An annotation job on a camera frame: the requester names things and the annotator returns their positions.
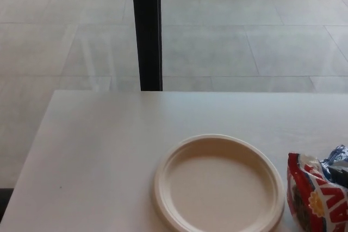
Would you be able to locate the white round paper plate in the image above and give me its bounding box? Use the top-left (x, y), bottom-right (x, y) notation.
top-left (152, 134), bottom-right (286, 232)

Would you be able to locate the red white sunflower seed bag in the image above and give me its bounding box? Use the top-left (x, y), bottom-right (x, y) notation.
top-left (287, 145), bottom-right (348, 232)

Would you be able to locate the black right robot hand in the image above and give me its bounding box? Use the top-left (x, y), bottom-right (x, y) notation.
top-left (328, 166), bottom-right (348, 189)

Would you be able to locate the black vertical window post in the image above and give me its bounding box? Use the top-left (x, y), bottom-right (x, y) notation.
top-left (130, 0), bottom-right (164, 92)

